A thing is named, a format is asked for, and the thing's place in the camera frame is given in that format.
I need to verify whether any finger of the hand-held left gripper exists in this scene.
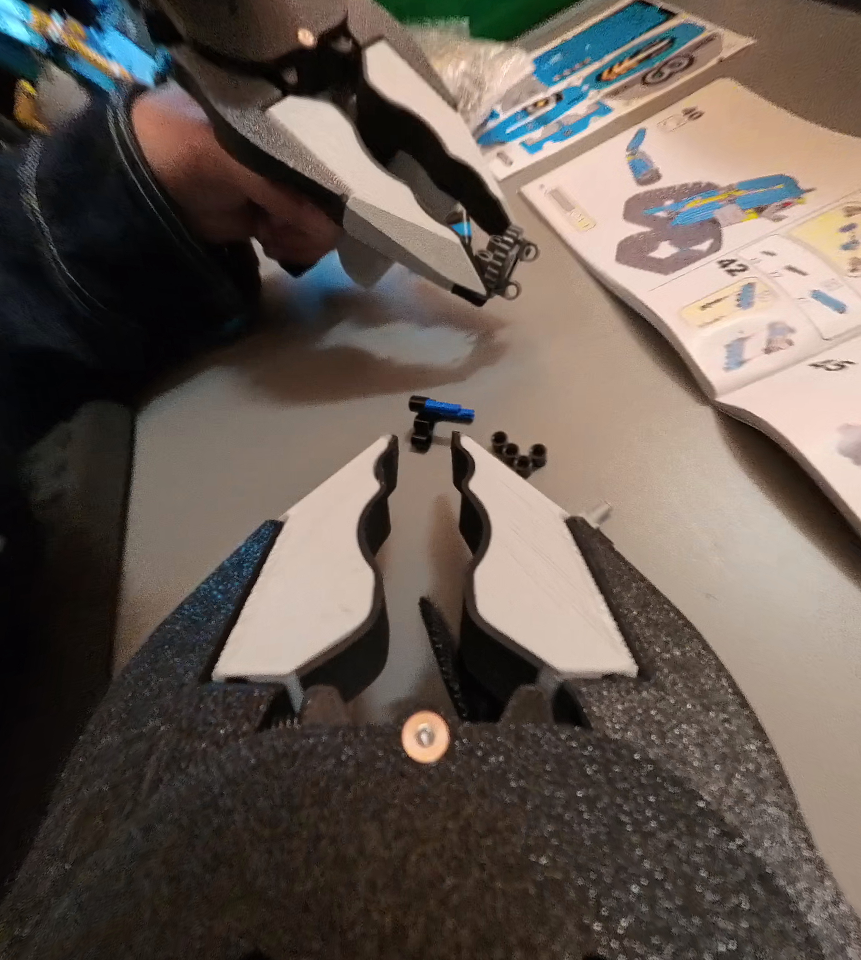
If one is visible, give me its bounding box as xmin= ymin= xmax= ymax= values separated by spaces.
xmin=264 ymin=92 xmax=490 ymax=309
xmin=357 ymin=37 xmax=516 ymax=240

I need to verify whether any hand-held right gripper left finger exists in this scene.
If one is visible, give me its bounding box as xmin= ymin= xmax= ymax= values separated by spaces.
xmin=210 ymin=432 xmax=402 ymax=684

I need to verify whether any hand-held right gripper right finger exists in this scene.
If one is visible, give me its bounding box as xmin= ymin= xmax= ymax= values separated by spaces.
xmin=449 ymin=431 xmax=639 ymax=681

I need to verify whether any grey gear assembly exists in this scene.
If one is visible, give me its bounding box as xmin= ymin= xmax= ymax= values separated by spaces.
xmin=474 ymin=227 xmax=542 ymax=303

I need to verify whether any blue black pin connector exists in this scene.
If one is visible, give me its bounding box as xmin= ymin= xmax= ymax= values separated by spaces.
xmin=408 ymin=392 xmax=477 ymax=453

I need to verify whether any person's left forearm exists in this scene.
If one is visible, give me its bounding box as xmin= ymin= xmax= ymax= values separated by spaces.
xmin=0 ymin=82 xmax=267 ymax=421

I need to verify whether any grey desk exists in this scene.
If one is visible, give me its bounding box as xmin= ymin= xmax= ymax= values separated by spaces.
xmin=111 ymin=0 xmax=861 ymax=960

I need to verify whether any person's left hand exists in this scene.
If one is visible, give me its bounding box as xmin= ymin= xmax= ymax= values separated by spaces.
xmin=130 ymin=88 xmax=351 ymax=279

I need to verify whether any large clear plastic bag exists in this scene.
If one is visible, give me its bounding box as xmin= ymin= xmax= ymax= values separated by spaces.
xmin=415 ymin=36 xmax=538 ymax=130

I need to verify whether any green plastic bin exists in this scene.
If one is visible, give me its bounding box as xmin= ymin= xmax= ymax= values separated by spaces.
xmin=372 ymin=0 xmax=552 ymax=42

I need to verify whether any black connector cluster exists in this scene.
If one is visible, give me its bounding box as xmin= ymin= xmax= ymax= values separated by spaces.
xmin=487 ymin=429 xmax=551 ymax=479

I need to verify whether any blue sticker sheet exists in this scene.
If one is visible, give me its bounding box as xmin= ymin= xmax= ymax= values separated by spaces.
xmin=471 ymin=0 xmax=756 ymax=181

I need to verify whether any instruction booklet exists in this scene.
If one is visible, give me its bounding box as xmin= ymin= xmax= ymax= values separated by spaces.
xmin=519 ymin=77 xmax=861 ymax=597

